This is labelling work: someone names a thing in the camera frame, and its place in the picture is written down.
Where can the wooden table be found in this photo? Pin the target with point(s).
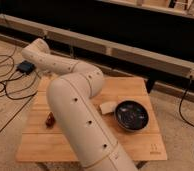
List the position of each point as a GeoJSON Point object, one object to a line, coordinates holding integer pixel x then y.
{"type": "Point", "coordinates": [42, 144]}

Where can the small red pepper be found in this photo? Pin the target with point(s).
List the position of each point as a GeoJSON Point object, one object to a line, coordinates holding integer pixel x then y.
{"type": "Point", "coordinates": [50, 120]}

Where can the white sponge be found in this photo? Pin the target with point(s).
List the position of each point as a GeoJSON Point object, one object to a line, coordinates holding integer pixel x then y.
{"type": "Point", "coordinates": [108, 107]}

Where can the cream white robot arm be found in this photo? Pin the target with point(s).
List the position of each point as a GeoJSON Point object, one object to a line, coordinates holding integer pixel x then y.
{"type": "Point", "coordinates": [69, 98]}

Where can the black power adapter box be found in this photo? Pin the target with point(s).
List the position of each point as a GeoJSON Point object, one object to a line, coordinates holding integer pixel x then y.
{"type": "Point", "coordinates": [25, 67]}

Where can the dark metal bowl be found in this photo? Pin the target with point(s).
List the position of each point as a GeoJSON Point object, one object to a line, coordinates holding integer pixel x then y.
{"type": "Point", "coordinates": [131, 115]}

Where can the long wooden beam rail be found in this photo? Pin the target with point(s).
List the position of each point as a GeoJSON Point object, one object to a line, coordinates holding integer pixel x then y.
{"type": "Point", "coordinates": [139, 56]}

